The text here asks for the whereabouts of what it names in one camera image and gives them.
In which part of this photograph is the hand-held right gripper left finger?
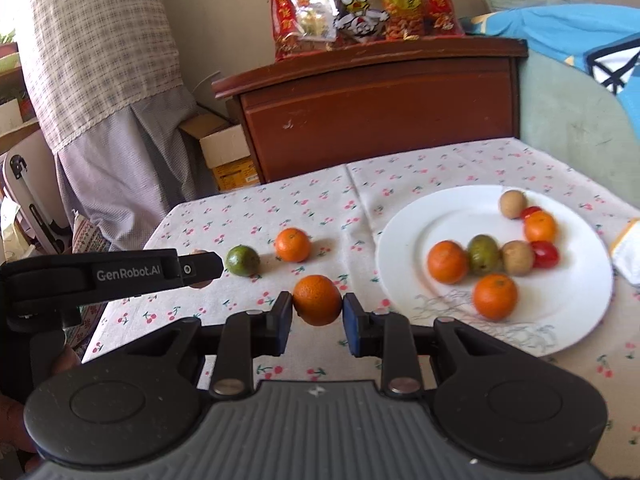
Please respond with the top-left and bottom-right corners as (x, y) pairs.
(150, 290), (294, 401)

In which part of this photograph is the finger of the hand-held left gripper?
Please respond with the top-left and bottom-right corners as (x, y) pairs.
(177, 251), (224, 289)

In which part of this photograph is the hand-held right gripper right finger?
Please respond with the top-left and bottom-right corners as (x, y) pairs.
(341, 292), (489, 398)

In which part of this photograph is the brown kiwi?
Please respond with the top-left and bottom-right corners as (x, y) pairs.
(189, 248), (213, 291)

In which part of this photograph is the large orange mandarin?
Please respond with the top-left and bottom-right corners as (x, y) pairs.
(292, 275), (343, 327)

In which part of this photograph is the green round fruit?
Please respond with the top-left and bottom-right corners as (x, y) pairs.
(467, 234), (501, 276)
(225, 245), (261, 277)

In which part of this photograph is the beige round fruit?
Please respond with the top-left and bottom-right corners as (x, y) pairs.
(499, 190), (528, 220)
(501, 240), (536, 277)

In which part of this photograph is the white plate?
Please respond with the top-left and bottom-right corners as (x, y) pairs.
(376, 185), (615, 358)

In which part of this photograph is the person's left hand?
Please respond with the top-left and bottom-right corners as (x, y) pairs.
(0, 344), (82, 476)

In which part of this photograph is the patterned woven cloth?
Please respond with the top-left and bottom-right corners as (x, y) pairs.
(62, 212), (113, 353)

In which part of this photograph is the white folding chair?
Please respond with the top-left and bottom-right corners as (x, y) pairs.
(2, 140), (73, 256)

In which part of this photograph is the cherry print tablecloth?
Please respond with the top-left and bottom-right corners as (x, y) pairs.
(82, 137), (640, 471)

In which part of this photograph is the open cardboard box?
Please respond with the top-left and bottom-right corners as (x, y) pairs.
(179, 112), (261, 192)

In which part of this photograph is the brown wooden cabinet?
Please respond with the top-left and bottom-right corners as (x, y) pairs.
(211, 37), (530, 184)

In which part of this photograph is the white checked curtain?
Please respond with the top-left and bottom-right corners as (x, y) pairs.
(15, 0), (221, 251)

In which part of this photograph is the red cartoon snack bag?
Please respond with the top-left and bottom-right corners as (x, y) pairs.
(269, 0), (393, 62)

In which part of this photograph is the white napkin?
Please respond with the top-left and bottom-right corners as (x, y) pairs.
(609, 217), (640, 286)

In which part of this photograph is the green bedsheet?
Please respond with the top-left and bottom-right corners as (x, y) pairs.
(517, 52), (640, 191)

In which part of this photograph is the red orange snack bag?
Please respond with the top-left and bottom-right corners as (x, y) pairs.
(382, 0), (467, 43)

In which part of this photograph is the blue blanket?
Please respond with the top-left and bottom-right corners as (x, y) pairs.
(460, 4), (640, 106)

